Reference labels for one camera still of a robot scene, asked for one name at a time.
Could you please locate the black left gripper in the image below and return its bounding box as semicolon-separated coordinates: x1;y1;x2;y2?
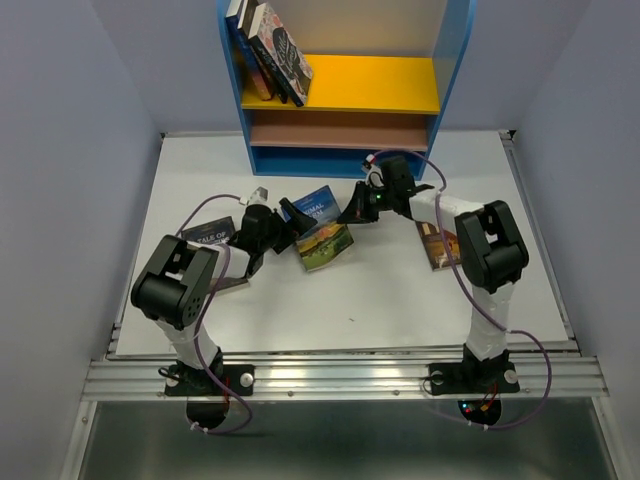
259;198;316;253

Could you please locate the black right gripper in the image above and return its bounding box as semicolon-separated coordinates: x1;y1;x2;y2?
334;180;394;224

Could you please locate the Animal Farm book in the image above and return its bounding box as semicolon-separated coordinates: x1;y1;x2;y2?
292;185;354;272

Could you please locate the Kate DiCamillo dark book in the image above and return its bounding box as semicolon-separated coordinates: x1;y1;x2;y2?
416;222;461;271

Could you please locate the Jane Eyre blue book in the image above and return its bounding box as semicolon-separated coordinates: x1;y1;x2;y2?
225;1;274;101

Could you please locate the Three Days to See book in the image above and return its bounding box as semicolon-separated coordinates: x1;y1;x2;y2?
235;0;290;105

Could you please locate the Little Women book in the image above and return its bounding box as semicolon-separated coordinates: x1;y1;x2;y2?
246;2;314;108

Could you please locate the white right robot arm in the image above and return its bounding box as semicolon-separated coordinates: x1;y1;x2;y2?
338;152;529;396

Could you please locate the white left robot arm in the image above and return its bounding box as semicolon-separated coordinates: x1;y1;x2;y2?
130;198;317;396

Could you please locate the dark purple cover book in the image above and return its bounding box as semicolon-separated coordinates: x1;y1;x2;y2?
181;216;250;294

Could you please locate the blue bookshelf with coloured shelves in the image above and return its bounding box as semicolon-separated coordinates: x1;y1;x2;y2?
217;1;476;178

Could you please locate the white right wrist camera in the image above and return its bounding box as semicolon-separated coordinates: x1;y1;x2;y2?
363;154;384;188

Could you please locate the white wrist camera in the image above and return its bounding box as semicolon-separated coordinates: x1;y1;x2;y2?
238;186;269;206
363;154;384;188

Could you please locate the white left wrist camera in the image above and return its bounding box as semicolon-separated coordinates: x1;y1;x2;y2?
238;186;269;206

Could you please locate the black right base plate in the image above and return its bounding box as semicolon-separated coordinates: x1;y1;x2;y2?
427;362;520;396

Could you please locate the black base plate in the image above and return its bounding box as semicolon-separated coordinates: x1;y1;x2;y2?
427;362;520;396
158;362;255;397

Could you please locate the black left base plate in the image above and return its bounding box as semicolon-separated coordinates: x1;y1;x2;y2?
158;362;255;397

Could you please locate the aluminium rail frame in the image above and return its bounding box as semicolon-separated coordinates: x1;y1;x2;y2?
63;131;629;479

